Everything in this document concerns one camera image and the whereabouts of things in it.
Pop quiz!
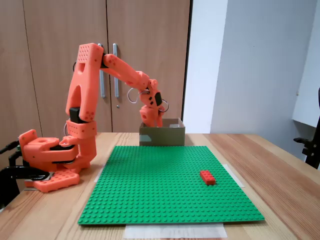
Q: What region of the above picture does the gripper motor cable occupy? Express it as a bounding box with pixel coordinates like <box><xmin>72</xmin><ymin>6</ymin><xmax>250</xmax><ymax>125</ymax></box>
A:
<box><xmin>126</xmin><ymin>86</ymin><xmax>171</xmax><ymax>113</ymax></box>

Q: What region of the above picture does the wooden cabinet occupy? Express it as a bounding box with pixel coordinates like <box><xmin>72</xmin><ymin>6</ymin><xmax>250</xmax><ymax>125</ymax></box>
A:
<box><xmin>0</xmin><ymin>0</ymin><xmax>193</xmax><ymax>134</ymax></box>

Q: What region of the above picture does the white panel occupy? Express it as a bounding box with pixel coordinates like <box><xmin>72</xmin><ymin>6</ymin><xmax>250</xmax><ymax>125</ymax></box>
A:
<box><xmin>291</xmin><ymin>0</ymin><xmax>320</xmax><ymax>129</ymax></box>

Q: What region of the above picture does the green lego baseplate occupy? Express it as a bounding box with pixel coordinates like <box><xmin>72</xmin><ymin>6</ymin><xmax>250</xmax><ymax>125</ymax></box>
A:
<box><xmin>77</xmin><ymin>145</ymin><xmax>265</xmax><ymax>226</ymax></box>

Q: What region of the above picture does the red lego block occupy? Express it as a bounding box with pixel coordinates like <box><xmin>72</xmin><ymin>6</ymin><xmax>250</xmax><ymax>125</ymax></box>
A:
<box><xmin>199</xmin><ymin>170</ymin><xmax>217</xmax><ymax>186</ymax></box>

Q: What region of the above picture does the black table clamp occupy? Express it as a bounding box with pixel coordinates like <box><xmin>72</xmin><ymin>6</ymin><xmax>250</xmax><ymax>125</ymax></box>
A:
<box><xmin>0</xmin><ymin>149</ymin><xmax>51</xmax><ymax>211</ymax></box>

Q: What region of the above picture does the open cardboard box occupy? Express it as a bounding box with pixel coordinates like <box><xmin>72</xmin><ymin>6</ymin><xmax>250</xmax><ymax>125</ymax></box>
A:
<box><xmin>139</xmin><ymin>117</ymin><xmax>186</xmax><ymax>147</ymax></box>

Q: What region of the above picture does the small masking tape strip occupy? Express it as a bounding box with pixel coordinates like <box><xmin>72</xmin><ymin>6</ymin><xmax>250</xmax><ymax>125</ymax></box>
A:
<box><xmin>93</xmin><ymin>163</ymin><xmax>107</xmax><ymax>183</ymax></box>

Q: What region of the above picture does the metal cabinet handle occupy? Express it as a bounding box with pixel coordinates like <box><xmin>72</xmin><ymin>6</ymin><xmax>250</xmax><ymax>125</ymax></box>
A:
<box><xmin>112</xmin><ymin>43</ymin><xmax>120</xmax><ymax>98</ymax></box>
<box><xmin>97</xmin><ymin>43</ymin><xmax>106</xmax><ymax>98</ymax></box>

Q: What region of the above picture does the long masking tape strip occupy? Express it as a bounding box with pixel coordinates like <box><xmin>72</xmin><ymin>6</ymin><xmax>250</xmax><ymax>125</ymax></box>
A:
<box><xmin>124</xmin><ymin>223</ymin><xmax>228</xmax><ymax>240</ymax></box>

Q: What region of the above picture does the short masking tape strip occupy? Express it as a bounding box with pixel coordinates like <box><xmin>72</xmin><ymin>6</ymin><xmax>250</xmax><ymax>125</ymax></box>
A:
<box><xmin>226</xmin><ymin>164</ymin><xmax>246</xmax><ymax>188</ymax></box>

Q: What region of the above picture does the black stand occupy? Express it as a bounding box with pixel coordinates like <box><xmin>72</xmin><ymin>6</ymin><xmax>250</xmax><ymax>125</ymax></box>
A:
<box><xmin>293</xmin><ymin>87</ymin><xmax>320</xmax><ymax>171</ymax></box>

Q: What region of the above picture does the black cable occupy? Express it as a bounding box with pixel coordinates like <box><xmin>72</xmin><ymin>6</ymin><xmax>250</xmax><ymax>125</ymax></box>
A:
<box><xmin>0</xmin><ymin>140</ymin><xmax>21</xmax><ymax>155</ymax></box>

